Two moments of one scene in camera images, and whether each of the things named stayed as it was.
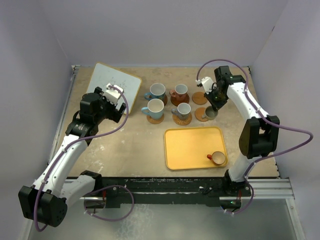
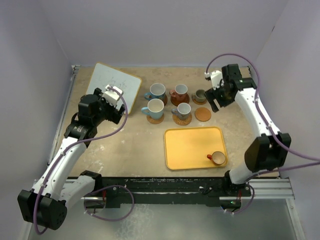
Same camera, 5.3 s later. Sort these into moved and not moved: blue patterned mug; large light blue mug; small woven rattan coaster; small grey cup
Moved: small grey cup
Not moved: small woven rattan coaster; large light blue mug; blue patterned mug
